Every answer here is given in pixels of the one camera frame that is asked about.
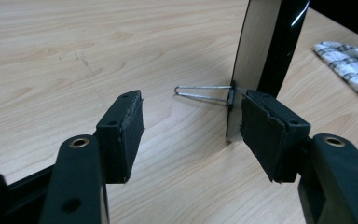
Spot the white checked cloth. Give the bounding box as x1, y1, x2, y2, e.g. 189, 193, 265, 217
312, 41, 358, 105

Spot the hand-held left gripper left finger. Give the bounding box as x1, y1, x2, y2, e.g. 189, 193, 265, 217
93, 90, 145, 185

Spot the black floral lacquer plate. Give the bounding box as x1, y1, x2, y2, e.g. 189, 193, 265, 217
226, 0, 311, 144

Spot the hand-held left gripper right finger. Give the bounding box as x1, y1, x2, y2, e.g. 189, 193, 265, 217
240, 90, 311, 184

